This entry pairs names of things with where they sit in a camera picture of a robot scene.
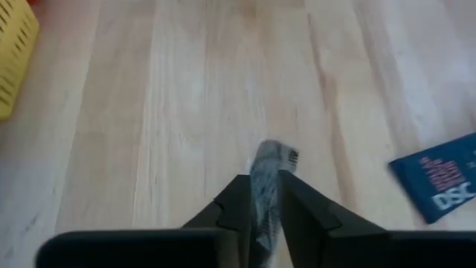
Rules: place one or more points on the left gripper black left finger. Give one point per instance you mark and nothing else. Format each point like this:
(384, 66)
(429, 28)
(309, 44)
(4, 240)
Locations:
(236, 208)

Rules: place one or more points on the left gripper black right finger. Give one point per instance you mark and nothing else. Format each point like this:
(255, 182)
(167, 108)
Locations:
(308, 216)

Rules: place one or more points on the clear plastic packet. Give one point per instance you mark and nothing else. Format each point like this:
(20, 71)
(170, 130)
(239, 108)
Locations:
(266, 178)

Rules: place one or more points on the dark blue tube blue cap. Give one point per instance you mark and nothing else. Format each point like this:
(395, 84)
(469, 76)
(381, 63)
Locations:
(439, 178)

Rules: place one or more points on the yellow plastic basket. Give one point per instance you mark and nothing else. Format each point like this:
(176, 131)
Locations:
(15, 56)

